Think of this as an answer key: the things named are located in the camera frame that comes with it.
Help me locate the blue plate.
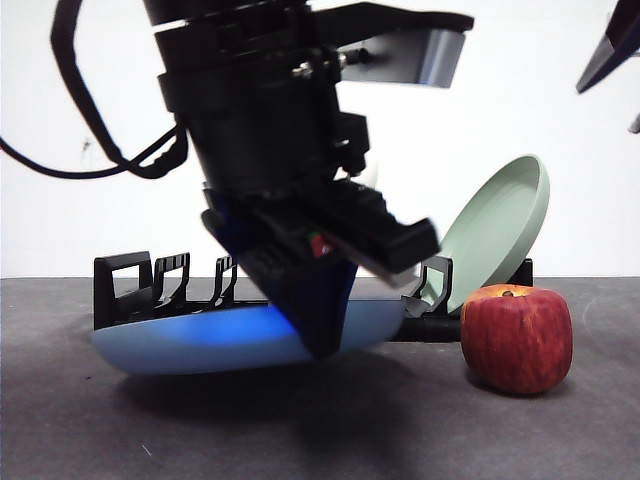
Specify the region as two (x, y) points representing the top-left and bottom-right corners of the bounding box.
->
(91, 298), (405, 376)

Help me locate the red apple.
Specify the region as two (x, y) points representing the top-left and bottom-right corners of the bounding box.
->
(459, 283), (574, 395)

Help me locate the green plate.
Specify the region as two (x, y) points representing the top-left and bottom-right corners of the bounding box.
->
(439, 154), (551, 316)

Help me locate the black plate rack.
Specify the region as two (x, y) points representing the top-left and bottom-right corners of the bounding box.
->
(93, 251), (532, 344)

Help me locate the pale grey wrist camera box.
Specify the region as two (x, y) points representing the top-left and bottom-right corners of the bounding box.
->
(339, 14), (475, 90)

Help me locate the thin black cable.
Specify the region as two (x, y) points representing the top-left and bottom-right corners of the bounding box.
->
(0, 124), (184, 180)

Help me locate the thick black sleeved cable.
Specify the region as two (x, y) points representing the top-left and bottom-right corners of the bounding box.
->
(49, 0), (189, 181)

